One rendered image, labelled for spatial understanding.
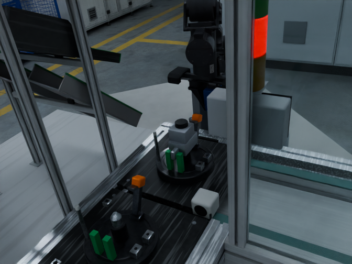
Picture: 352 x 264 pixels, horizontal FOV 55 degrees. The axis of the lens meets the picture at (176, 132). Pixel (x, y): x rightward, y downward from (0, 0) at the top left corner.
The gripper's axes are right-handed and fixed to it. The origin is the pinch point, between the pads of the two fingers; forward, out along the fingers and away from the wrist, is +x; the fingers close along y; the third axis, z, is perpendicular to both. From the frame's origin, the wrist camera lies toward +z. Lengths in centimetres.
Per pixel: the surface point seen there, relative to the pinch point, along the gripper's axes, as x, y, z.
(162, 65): 104, 187, 258
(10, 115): 107, 267, 98
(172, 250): 12.6, -9.9, -35.9
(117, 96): 23, 58, 31
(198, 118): 2.4, -0.9, -6.4
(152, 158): 12.2, 9.0, -13.9
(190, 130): 1.5, -2.4, -13.1
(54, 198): 23.4, 33.9, -27.9
